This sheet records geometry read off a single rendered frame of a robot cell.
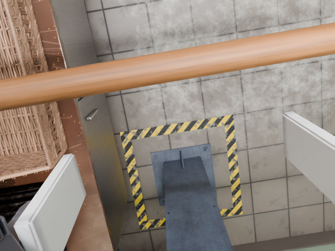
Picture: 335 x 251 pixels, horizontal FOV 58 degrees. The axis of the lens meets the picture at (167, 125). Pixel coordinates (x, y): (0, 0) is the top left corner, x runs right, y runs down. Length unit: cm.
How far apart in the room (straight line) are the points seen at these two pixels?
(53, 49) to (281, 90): 111
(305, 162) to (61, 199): 13
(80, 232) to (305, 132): 104
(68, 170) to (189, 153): 144
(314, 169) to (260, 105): 145
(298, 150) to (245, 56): 14
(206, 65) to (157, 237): 162
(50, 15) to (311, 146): 87
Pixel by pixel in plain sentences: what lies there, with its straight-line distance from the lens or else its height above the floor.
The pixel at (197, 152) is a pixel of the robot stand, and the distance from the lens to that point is 161.
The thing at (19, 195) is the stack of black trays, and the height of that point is 67.
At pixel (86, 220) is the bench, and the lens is 112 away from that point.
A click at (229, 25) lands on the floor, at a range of 153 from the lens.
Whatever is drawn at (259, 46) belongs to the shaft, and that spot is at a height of 120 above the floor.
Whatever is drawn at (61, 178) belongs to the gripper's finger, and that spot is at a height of 135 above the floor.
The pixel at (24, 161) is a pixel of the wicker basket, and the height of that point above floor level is 66.
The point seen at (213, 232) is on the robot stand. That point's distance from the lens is 106.
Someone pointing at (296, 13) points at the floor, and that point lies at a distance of 163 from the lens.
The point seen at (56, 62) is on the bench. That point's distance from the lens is 96.
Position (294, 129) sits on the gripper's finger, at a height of 133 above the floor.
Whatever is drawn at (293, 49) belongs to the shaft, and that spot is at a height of 120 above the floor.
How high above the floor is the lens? 149
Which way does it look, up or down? 74 degrees down
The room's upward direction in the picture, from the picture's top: 174 degrees clockwise
